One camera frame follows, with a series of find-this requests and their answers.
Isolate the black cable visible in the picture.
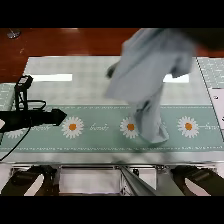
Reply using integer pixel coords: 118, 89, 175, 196
0, 98, 48, 162

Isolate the pale blue shirt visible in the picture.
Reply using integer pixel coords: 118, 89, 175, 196
104, 27, 198, 145

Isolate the silver frame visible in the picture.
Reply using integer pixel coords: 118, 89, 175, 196
0, 161, 224, 197

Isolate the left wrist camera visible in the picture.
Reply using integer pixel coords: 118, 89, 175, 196
14, 74, 35, 112

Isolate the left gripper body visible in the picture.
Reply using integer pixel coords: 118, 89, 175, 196
31, 107, 68, 130

